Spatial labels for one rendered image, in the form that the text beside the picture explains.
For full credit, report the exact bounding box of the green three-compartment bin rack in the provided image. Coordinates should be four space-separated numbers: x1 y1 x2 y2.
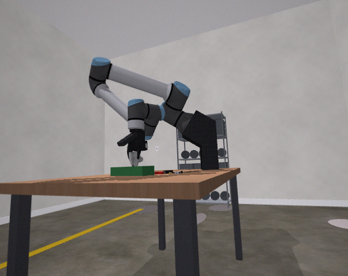
110 166 155 176

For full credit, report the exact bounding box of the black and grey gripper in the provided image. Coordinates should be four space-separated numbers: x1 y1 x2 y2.
127 129 147 167

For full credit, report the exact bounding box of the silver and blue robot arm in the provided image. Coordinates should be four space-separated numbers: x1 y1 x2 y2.
89 57 194 140

